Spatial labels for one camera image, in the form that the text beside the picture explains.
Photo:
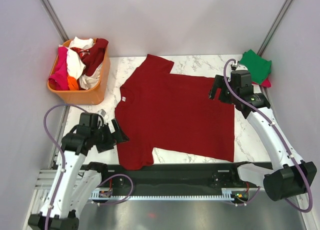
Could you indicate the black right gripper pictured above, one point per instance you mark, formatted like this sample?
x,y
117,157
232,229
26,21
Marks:
x,y
220,82

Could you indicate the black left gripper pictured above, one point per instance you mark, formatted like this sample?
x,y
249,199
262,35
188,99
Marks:
x,y
118,136

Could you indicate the dark red t-shirt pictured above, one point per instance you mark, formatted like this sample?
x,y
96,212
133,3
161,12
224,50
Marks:
x,y
159,109

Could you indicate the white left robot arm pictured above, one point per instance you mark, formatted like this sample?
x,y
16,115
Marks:
x,y
66,199

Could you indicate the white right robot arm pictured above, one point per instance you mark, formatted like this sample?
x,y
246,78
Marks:
x,y
290,175

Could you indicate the green folded t-shirt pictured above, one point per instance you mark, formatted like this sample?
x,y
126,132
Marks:
x,y
258,67

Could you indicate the orange plastic basket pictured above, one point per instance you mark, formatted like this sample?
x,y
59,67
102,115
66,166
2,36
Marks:
x,y
92,96

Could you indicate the pink folded t-shirt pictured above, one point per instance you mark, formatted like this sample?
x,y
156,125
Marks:
x,y
266,83

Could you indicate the cream t-shirt in basket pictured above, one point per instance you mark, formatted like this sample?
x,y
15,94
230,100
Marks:
x,y
87,82

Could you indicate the orange t-shirt in basket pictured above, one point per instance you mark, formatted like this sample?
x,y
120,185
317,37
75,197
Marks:
x,y
72,83

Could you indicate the pink t-shirt in basket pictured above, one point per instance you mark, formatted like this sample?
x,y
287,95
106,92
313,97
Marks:
x,y
59,79

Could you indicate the white t-shirt in basket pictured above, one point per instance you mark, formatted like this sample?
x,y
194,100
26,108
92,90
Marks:
x,y
75,66

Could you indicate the dark red shirt in basket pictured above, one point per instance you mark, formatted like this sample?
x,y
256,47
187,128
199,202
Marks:
x,y
93,56

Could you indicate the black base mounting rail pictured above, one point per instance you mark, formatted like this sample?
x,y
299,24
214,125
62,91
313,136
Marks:
x,y
172,179

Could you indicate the aluminium frame post right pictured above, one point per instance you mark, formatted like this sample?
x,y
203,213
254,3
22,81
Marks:
x,y
275,25

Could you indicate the aluminium frame post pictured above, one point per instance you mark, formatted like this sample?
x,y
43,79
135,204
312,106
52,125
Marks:
x,y
54,19
275,25

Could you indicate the white slotted cable duct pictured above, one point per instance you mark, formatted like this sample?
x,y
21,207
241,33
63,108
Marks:
x,y
225,195

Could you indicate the aluminium frame post left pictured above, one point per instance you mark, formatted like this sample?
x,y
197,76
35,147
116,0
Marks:
x,y
54,19

